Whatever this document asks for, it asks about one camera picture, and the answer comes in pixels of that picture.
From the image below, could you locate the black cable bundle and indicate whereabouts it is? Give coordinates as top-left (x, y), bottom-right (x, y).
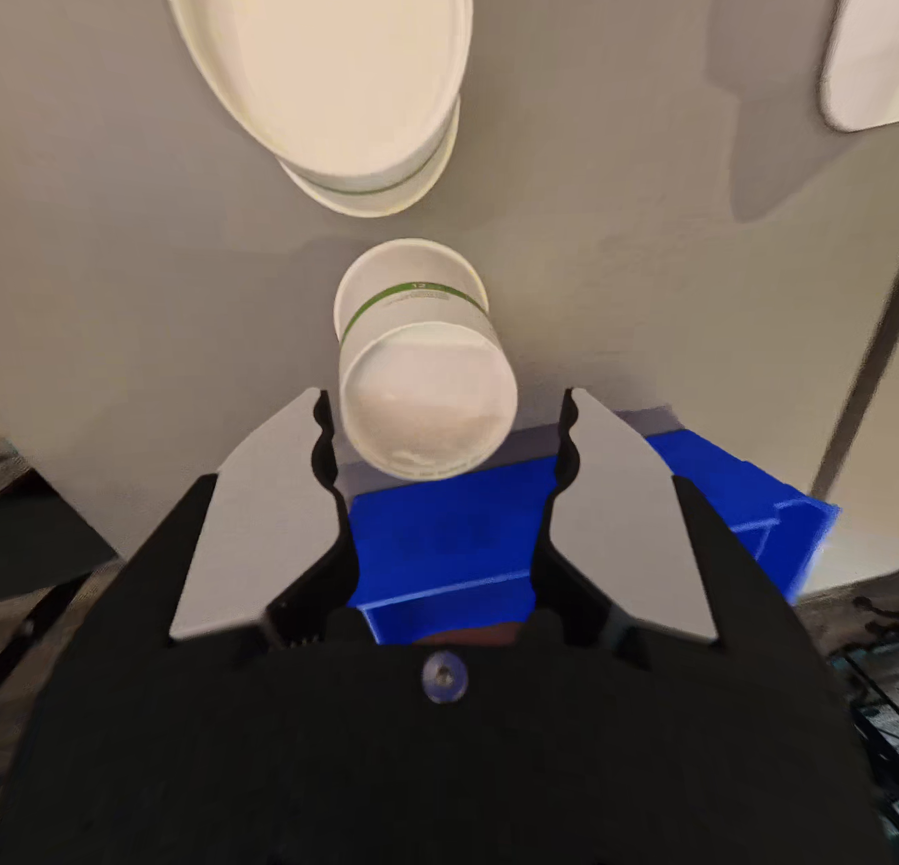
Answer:
top-left (825, 594), bottom-right (899, 810)

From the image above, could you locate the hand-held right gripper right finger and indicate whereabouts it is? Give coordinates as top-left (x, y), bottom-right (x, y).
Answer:
top-left (530, 386), bottom-right (719, 647)

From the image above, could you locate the white paper cup green band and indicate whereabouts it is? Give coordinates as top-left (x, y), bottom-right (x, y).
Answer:
top-left (332, 237), bottom-right (520, 483)
top-left (160, 0), bottom-right (474, 220)

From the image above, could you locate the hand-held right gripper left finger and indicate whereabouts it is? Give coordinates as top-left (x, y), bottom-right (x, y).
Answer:
top-left (169, 386), bottom-right (361, 646)

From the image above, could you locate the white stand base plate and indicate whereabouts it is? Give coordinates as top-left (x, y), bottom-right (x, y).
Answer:
top-left (817, 0), bottom-right (899, 134)

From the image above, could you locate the blue plastic bin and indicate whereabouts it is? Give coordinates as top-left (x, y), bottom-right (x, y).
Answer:
top-left (346, 426), bottom-right (841, 647)

